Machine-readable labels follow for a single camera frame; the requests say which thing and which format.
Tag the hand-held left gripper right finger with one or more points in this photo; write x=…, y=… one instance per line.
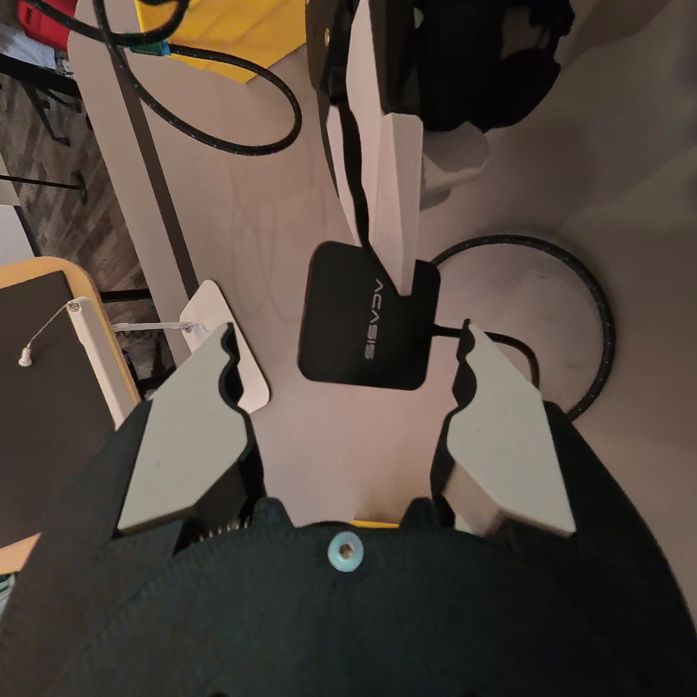
x=506, y=435

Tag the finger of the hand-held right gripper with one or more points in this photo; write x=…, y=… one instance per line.
x=343, y=158
x=400, y=190

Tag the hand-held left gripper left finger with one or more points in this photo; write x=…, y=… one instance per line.
x=185, y=435

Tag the black hub adapter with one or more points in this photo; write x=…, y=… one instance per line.
x=354, y=326

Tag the person's right hand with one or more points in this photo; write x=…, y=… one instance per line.
x=490, y=65

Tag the yellow plastic bin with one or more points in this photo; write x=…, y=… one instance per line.
x=228, y=32

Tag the white desk stand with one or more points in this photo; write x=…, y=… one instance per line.
x=218, y=310

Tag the black table with wooden edge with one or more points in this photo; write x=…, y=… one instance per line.
x=32, y=435

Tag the black floor stand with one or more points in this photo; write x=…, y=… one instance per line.
x=80, y=188

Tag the red box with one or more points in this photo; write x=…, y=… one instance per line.
x=43, y=19

